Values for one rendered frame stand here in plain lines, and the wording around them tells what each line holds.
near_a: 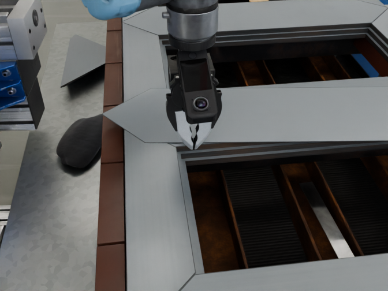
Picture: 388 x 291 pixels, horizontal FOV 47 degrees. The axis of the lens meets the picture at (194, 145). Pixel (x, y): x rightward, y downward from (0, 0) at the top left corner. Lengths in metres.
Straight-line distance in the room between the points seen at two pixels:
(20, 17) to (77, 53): 0.46
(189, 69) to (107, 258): 0.30
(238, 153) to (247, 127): 0.06
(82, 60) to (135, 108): 0.50
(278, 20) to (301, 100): 0.38
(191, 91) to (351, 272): 0.33
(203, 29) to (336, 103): 0.38
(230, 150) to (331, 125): 0.20
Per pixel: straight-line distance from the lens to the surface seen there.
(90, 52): 1.40
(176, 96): 0.71
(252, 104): 0.90
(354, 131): 0.88
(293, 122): 0.87
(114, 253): 0.67
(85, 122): 1.12
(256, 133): 0.83
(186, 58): 0.68
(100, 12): 0.57
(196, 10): 0.64
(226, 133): 0.82
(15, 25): 0.97
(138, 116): 0.87
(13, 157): 2.23
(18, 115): 1.08
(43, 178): 1.03
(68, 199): 0.97
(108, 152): 0.83
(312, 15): 1.31
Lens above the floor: 1.35
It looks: 39 degrees down
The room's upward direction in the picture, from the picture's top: straight up
